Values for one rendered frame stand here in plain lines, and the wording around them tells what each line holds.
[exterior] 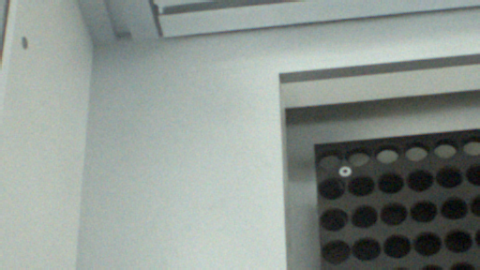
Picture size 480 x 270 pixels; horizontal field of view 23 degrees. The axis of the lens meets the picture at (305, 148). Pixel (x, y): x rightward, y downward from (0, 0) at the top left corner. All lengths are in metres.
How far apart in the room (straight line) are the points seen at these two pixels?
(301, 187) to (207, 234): 0.15
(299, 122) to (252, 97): 0.13
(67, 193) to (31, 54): 0.07
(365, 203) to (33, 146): 0.17
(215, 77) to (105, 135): 0.06
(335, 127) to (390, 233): 0.13
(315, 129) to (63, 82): 0.19
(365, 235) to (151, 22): 0.15
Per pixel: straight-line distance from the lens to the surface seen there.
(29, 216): 0.47
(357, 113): 0.69
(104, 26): 0.59
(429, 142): 0.59
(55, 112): 0.52
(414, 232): 0.56
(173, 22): 0.58
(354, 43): 0.58
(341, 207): 0.57
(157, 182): 0.54
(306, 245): 0.64
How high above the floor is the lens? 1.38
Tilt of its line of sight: 53 degrees down
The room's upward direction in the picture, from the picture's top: 10 degrees counter-clockwise
